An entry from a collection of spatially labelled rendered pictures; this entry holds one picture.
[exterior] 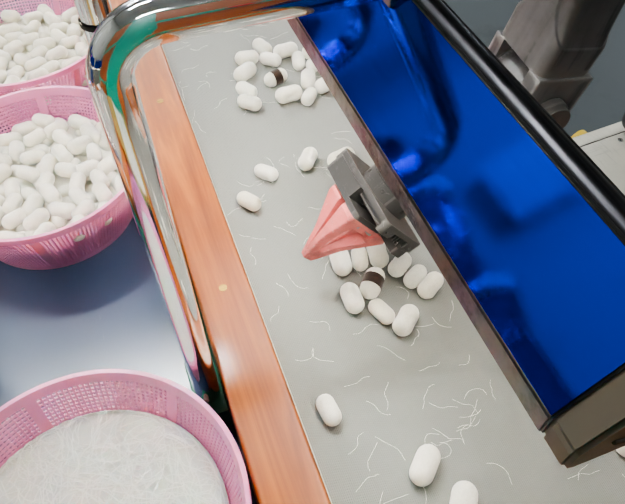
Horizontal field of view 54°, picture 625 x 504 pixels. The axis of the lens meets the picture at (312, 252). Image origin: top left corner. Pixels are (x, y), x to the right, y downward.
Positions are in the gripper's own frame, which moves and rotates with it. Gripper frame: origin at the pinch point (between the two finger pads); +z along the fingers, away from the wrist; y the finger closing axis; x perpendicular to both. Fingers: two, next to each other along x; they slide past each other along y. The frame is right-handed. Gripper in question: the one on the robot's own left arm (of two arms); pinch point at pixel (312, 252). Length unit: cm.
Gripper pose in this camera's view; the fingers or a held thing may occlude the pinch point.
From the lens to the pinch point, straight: 61.1
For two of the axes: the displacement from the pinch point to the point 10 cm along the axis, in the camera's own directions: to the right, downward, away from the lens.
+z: -7.4, 5.9, 3.3
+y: 3.5, 7.5, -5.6
